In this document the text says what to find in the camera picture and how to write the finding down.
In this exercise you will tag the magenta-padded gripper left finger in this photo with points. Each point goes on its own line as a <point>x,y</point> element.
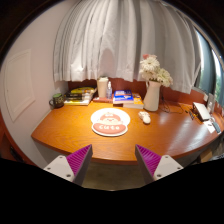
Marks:
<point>58,165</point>

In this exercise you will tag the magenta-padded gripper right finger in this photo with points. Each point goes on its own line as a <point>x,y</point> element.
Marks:
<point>168,165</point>

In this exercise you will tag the white computer mouse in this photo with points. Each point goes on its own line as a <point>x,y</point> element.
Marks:
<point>144,117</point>

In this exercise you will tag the round cartoon mouse pad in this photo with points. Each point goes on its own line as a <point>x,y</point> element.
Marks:
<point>110,121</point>

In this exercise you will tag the white flat device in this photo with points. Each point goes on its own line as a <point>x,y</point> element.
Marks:
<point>201,111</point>

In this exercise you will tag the green mug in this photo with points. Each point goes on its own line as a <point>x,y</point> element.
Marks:
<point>57,100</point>

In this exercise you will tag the white and yellow book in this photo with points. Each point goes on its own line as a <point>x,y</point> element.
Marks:
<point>76,102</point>

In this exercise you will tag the orange book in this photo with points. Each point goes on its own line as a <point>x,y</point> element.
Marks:
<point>138,102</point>

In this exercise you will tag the black and white book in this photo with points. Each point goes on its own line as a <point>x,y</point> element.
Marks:
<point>77,98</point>

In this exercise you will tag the white ceramic jug vase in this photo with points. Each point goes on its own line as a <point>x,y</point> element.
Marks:
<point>152,96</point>

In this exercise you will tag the dark red book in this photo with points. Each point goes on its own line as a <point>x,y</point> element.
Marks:
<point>100,99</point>

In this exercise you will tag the blue book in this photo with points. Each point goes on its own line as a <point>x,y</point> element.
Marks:
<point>122,96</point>

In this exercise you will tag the cream lidded tumbler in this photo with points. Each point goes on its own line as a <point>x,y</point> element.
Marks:
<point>102,87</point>

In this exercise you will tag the clear spray bottle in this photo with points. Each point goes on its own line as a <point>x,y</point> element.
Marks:
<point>109,90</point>

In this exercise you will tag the white flower bouquet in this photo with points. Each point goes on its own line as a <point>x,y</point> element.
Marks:
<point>153,68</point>

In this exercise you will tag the window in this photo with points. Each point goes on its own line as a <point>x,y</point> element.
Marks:
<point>208,66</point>

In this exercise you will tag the white curtain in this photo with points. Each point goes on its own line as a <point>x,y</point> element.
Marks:
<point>116,40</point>

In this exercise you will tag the white wall panel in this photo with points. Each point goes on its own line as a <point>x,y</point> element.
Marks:
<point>18,85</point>

